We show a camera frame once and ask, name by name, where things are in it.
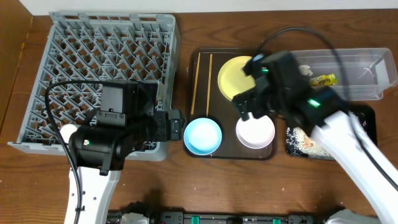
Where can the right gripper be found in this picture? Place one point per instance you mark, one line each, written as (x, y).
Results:
(249, 101)

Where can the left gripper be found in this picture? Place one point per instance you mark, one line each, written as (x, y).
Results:
(173, 125)

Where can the white pink bowl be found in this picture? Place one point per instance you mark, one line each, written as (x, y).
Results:
(255, 133)

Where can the white tissue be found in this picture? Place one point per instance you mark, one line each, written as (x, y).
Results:
(305, 70)

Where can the green snack wrapper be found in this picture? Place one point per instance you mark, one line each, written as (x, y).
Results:
(324, 80)

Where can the white cup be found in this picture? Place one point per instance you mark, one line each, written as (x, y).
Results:
(67, 130)

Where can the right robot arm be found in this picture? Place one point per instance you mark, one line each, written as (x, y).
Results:
(320, 112)

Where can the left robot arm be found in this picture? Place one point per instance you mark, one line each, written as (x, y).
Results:
(125, 121)

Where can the black waste tray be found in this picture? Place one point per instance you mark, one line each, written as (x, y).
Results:
(367, 118)

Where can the grey dishwasher rack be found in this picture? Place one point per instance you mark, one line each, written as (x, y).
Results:
(83, 48)

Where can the yellow plate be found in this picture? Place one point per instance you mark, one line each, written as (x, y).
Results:
(231, 78)

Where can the blue bowl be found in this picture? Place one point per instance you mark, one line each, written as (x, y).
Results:
(202, 136)

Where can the dark brown serving tray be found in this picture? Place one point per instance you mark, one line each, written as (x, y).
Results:
(221, 110)

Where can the clear plastic bin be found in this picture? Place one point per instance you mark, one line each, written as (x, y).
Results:
(369, 71)

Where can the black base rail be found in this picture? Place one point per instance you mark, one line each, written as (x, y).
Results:
(140, 212)

